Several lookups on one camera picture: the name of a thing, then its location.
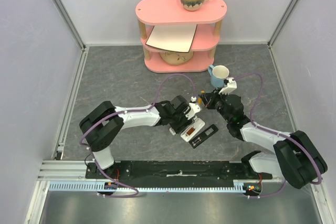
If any black remote control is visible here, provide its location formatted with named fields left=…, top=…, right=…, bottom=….
left=189, top=124, right=218, bottom=148

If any beige floral bowl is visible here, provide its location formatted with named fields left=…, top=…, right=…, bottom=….
left=159, top=51, right=194, bottom=66

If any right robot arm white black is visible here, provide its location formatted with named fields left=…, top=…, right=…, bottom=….
left=199, top=90, right=328, bottom=189

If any white board black edge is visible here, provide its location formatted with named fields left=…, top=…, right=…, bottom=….
left=145, top=24, right=197, bottom=52

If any blue slotted cable duct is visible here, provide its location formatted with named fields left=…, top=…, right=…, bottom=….
left=48, top=181, right=260, bottom=193

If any light blue mug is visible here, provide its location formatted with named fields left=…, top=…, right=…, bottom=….
left=208, top=65, right=229, bottom=88

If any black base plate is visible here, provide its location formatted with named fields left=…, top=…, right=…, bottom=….
left=85, top=159, right=274, bottom=188

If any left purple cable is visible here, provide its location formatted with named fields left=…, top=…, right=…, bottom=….
left=79, top=73, right=197, bottom=198

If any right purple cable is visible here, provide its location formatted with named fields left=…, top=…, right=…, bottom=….
left=235, top=72, right=323, bottom=201

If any pink three tier shelf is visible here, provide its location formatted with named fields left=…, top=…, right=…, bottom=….
left=135, top=0, right=227, bottom=73

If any purple cable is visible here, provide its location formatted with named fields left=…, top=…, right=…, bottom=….
left=235, top=72, right=323, bottom=201
left=79, top=73, right=197, bottom=198

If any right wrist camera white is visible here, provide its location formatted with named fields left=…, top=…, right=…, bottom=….
left=219, top=77, right=237, bottom=95

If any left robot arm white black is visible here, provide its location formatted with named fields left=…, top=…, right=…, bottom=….
left=79, top=95, right=201, bottom=178

